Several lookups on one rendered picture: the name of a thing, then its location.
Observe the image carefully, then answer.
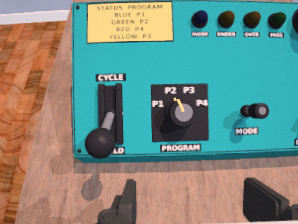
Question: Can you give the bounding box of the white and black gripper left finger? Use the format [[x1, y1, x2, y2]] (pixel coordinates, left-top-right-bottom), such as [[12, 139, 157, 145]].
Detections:
[[95, 179, 137, 224]]

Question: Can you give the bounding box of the teal console housing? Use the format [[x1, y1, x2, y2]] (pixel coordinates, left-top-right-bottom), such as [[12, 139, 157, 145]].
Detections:
[[72, 0, 298, 163]]

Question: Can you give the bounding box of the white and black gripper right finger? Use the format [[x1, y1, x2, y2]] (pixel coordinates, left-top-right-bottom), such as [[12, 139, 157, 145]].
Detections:
[[243, 177, 298, 222]]

